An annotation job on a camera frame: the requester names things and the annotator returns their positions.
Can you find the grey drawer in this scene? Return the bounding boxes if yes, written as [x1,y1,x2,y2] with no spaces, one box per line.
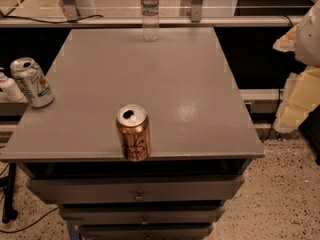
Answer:
[79,223,213,240]
[61,205,224,225]
[28,175,244,204]

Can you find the black floor cable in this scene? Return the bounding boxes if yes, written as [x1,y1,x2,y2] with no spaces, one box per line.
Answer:
[0,206,60,234]

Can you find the bottom grey drawer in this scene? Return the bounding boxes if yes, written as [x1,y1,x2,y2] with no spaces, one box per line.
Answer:
[79,223,213,240]

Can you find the grey metal rail frame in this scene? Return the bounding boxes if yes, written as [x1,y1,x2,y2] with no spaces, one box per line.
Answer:
[1,0,318,25]

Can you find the black cable on rail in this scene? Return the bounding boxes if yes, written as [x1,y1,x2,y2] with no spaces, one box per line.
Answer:
[0,9,104,24]

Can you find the black stand leg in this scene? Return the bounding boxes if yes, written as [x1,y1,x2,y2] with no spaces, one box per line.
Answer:
[0,163,18,224]

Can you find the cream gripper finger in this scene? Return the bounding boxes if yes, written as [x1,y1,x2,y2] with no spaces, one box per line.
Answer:
[274,66,320,133]
[273,25,298,52]

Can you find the top grey drawer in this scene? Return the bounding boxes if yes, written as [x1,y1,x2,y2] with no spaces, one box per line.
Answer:
[28,175,244,204]

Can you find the white green soda can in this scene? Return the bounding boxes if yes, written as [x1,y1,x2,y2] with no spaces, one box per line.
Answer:
[10,57,54,108]

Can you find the middle grey drawer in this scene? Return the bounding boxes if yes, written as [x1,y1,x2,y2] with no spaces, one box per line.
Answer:
[61,205,224,225]

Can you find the grey drawer cabinet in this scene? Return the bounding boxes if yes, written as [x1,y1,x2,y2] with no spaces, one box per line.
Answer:
[1,28,263,240]

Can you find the clear plastic water bottle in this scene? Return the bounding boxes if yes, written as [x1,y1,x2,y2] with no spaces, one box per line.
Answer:
[140,0,159,41]

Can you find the orange soda can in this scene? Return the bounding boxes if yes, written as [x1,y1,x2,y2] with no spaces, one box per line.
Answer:
[116,104,151,162]

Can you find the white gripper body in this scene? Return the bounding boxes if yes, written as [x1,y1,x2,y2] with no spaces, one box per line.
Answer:
[295,0,320,67]

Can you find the small white bottle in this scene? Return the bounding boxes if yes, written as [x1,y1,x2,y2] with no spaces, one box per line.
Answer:
[0,72,24,102]

